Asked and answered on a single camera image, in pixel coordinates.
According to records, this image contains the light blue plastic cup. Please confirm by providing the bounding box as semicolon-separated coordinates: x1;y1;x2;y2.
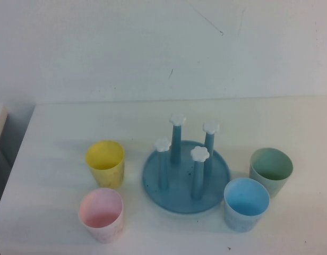
223;177;270;234

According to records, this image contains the yellow plastic cup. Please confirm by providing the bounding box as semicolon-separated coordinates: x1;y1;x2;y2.
85;140;126;190

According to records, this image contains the blue cup drying rack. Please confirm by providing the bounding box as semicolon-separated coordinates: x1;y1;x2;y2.
141;113;231;215

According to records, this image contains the pink plastic cup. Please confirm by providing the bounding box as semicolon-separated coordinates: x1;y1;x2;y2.
78;188;124;244

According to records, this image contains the green plastic cup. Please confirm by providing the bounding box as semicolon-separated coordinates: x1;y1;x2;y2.
249;147;294;199

